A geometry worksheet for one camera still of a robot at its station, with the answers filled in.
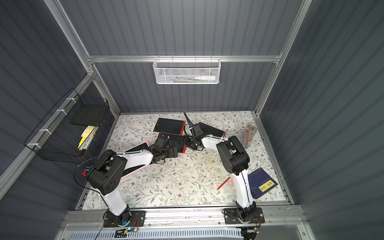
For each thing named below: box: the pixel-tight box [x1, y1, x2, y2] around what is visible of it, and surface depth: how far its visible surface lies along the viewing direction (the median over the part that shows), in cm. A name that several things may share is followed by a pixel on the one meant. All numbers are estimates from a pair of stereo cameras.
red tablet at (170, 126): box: [153, 117, 186, 136], surface depth 117 cm
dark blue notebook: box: [248, 167, 278, 199], surface depth 84 cm
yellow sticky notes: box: [77, 125, 95, 149], surface depth 75 cm
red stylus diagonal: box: [216, 176, 231, 191], surface depth 86 cm
